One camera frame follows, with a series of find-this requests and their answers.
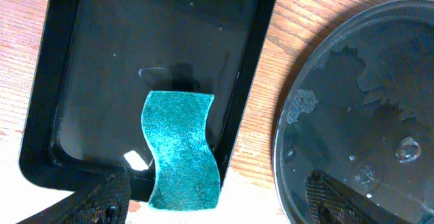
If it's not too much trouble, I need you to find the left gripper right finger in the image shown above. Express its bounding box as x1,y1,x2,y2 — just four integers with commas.
305,169,407,224

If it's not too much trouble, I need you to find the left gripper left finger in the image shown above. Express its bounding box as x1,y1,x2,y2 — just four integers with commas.
19,166,131,224

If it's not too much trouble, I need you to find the green sponge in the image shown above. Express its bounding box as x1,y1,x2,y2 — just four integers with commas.
141,91,220,211

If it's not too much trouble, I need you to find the black round tray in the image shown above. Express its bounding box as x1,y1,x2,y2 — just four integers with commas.
273,0,433,223

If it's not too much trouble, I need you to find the black rectangular tray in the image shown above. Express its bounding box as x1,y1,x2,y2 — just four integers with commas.
19,0,276,201

